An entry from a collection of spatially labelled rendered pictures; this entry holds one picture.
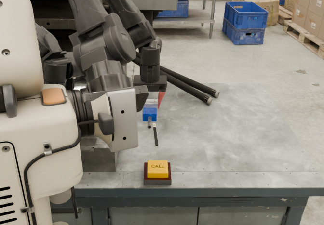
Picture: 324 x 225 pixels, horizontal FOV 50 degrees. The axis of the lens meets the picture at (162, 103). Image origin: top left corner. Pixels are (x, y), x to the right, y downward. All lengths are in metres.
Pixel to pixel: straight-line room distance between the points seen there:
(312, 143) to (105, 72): 2.36
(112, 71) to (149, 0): 1.12
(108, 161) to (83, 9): 0.50
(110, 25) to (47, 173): 0.31
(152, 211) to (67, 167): 0.67
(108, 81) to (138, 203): 0.59
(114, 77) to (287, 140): 0.81
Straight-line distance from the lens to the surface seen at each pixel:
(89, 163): 1.05
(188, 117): 1.33
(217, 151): 1.17
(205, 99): 1.42
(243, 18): 4.59
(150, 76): 1.02
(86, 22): 0.70
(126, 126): 0.60
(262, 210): 1.22
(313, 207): 2.28
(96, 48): 0.67
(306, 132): 2.96
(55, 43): 0.97
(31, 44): 0.52
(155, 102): 1.09
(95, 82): 0.62
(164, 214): 1.17
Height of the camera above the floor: 1.48
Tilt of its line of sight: 29 degrees down
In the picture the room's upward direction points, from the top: 2 degrees clockwise
